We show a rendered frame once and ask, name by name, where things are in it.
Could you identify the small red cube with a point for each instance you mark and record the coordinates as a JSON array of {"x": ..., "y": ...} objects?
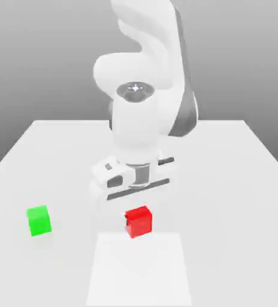
[{"x": 140, "y": 223}]

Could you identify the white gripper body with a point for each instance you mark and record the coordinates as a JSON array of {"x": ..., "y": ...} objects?
[{"x": 139, "y": 191}]

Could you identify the small green cube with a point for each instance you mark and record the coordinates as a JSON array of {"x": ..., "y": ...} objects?
[{"x": 39, "y": 221}]

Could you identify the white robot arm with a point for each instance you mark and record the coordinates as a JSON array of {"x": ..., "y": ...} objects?
[{"x": 135, "y": 124}]

